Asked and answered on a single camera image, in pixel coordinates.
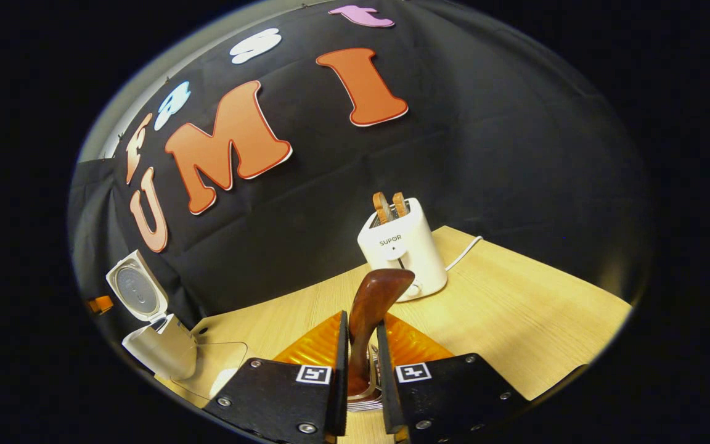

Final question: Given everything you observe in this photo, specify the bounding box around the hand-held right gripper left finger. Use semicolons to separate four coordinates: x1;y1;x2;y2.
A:
203;310;349;444

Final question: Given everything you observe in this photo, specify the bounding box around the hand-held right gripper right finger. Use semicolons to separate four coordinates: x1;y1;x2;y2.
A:
377;313;528;444

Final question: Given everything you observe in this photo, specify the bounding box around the wire chopstick holder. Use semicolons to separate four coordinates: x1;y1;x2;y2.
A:
346;345;388;413

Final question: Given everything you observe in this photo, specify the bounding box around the white rice cooker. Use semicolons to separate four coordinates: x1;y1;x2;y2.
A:
106;250;199;380

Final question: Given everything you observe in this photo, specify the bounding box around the brown wooden spoon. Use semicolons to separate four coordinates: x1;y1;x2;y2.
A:
347;268;416;398

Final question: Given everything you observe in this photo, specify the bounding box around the clear plastic tray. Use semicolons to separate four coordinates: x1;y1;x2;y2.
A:
170;341;249;400

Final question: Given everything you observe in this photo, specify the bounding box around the white toaster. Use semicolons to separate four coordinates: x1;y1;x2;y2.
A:
357;197;448;303

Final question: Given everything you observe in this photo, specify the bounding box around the black backdrop cloth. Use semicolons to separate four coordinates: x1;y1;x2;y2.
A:
68;0;653;321

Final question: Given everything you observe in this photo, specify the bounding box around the white toaster cable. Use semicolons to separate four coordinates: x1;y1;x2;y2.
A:
444;236;484;273

